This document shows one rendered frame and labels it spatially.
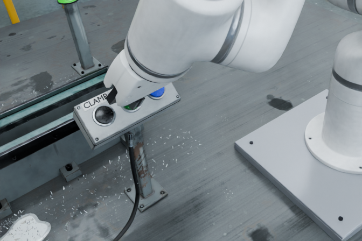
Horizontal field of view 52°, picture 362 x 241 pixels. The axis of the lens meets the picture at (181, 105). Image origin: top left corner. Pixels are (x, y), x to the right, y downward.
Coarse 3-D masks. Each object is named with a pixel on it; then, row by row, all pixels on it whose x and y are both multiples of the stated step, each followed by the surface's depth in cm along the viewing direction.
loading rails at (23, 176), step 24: (96, 72) 95; (48, 96) 90; (72, 96) 90; (0, 120) 84; (24, 120) 85; (48, 120) 89; (72, 120) 81; (0, 144) 84; (24, 144) 76; (48, 144) 80; (72, 144) 84; (0, 168) 76; (24, 168) 79; (48, 168) 83; (72, 168) 84; (0, 192) 78; (24, 192) 82; (0, 216) 77
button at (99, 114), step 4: (100, 108) 59; (104, 108) 60; (108, 108) 60; (96, 112) 59; (100, 112) 59; (104, 112) 59; (108, 112) 60; (112, 112) 60; (96, 116) 59; (100, 116) 59; (104, 116) 59; (108, 116) 59; (112, 116) 60; (100, 120) 59; (104, 120) 59; (108, 120) 59
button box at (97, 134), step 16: (96, 96) 61; (176, 96) 65; (80, 112) 59; (128, 112) 61; (144, 112) 62; (160, 112) 66; (80, 128) 62; (96, 128) 59; (112, 128) 60; (128, 128) 62; (96, 144) 59
